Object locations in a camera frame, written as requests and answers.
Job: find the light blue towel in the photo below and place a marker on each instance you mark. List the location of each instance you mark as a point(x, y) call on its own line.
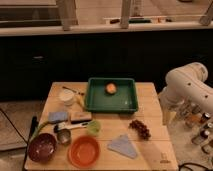
point(123, 146)

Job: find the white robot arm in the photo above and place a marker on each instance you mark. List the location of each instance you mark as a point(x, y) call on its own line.
point(186, 84)

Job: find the green plastic tray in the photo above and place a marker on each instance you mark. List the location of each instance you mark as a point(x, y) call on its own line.
point(97, 100)

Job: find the orange round fruit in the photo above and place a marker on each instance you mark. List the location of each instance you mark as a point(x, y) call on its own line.
point(111, 88)

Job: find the yellow small utensil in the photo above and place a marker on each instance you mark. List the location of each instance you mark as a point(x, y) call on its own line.
point(81, 101)

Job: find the white lidded cup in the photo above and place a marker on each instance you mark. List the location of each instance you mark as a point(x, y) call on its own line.
point(67, 97)

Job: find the thin dark stick utensil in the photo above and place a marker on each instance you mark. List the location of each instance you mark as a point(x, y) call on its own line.
point(75, 91)

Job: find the wooden block brush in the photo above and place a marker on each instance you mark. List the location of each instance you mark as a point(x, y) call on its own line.
point(78, 117)

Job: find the bunch of dark grapes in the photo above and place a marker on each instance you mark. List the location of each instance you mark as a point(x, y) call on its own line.
point(141, 129)

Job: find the blue sponge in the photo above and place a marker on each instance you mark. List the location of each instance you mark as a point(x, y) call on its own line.
point(55, 117)

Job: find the small metal cup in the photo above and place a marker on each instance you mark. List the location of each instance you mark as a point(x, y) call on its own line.
point(64, 137)

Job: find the orange plastic bowl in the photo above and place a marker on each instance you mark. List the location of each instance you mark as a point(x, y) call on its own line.
point(84, 152)

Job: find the dark red speckled bowl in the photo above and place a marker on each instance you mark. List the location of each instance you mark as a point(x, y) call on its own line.
point(42, 148)

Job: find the spice jar rack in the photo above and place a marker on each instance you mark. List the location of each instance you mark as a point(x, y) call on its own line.
point(200, 122)

